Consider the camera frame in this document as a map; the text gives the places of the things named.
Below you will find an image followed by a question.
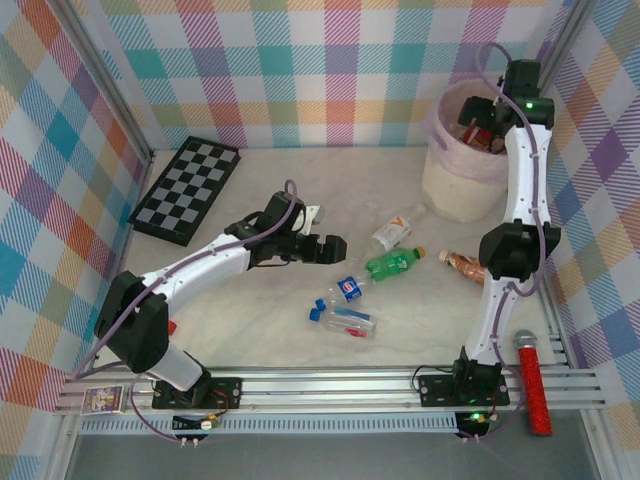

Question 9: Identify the purple bin liner bag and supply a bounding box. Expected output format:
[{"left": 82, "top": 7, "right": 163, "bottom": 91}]
[{"left": 422, "top": 79, "right": 549, "bottom": 184}]

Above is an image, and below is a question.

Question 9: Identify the aluminium frame post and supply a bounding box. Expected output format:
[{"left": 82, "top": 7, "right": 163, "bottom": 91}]
[
  {"left": 519, "top": 0, "right": 596, "bottom": 131},
  {"left": 59, "top": 0, "right": 154, "bottom": 164}
]

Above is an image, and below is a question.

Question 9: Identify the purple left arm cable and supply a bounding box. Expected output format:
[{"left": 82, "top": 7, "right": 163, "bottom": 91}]
[{"left": 69, "top": 179, "right": 301, "bottom": 444}]

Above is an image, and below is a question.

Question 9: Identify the beige waste bin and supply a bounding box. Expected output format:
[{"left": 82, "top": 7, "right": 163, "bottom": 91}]
[{"left": 420, "top": 79, "right": 549, "bottom": 224}]

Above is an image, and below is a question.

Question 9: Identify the aluminium mounting rail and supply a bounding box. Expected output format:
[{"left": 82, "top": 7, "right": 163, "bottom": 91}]
[{"left": 53, "top": 366, "right": 607, "bottom": 417}]

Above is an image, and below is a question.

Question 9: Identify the green plastic bottle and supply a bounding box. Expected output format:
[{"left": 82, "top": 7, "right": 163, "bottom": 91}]
[{"left": 363, "top": 245, "right": 428, "bottom": 285}]

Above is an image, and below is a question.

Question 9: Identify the red and gold label bottle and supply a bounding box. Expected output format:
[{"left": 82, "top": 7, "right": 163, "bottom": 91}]
[{"left": 462, "top": 124, "right": 494, "bottom": 151}]

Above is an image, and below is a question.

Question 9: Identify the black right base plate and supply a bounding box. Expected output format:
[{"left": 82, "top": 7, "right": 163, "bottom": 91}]
[{"left": 416, "top": 373, "right": 512, "bottom": 409}]

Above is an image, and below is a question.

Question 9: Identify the controller board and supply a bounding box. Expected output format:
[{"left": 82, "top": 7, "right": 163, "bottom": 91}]
[
  {"left": 171, "top": 413, "right": 224, "bottom": 434},
  {"left": 455, "top": 410, "right": 494, "bottom": 439}
]

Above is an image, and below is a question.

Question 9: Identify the left controller board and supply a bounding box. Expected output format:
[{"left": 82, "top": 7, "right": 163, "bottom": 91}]
[{"left": 171, "top": 413, "right": 224, "bottom": 434}]

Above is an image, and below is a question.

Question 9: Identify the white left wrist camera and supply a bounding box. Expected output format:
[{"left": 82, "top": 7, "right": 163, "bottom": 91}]
[{"left": 299, "top": 204, "right": 325, "bottom": 235}]

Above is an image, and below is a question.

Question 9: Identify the black and grey chessboard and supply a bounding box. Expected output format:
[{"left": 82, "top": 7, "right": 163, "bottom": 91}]
[{"left": 128, "top": 135, "right": 242, "bottom": 247}]

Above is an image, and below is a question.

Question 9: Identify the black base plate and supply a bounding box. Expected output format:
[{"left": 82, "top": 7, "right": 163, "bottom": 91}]
[
  {"left": 151, "top": 375, "right": 244, "bottom": 411},
  {"left": 416, "top": 373, "right": 512, "bottom": 409}
]

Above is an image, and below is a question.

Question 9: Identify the playing card box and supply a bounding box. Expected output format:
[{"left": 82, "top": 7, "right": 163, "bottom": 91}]
[{"left": 80, "top": 384, "right": 126, "bottom": 415}]

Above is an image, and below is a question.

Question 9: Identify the red glitter microphone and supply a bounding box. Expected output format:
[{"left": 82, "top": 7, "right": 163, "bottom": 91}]
[{"left": 513, "top": 329, "right": 555, "bottom": 437}]

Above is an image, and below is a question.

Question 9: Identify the copper orange label bottle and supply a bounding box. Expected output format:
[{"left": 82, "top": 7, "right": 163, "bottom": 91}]
[{"left": 438, "top": 248, "right": 489, "bottom": 285}]

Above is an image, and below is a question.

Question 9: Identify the Pepsi bottle with blue cap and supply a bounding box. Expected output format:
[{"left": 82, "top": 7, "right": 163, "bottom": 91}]
[{"left": 313, "top": 272, "right": 377, "bottom": 312}]

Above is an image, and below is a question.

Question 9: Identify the right controller board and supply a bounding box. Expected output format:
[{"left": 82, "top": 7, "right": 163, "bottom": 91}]
[{"left": 455, "top": 410, "right": 494, "bottom": 439}]

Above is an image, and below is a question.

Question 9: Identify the blue cap bottle striped label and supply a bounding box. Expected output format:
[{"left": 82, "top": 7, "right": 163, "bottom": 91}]
[{"left": 308, "top": 307, "right": 380, "bottom": 341}]

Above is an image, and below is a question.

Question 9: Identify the white label bottle orange mark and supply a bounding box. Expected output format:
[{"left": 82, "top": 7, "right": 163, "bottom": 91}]
[{"left": 368, "top": 204, "right": 429, "bottom": 254}]

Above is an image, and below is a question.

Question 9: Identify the white slotted cable duct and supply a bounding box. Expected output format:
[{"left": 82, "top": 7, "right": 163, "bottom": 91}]
[{"left": 78, "top": 415, "right": 460, "bottom": 435}]

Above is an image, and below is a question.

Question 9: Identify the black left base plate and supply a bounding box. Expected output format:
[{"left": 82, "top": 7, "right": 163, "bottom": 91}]
[{"left": 151, "top": 375, "right": 244, "bottom": 411}]

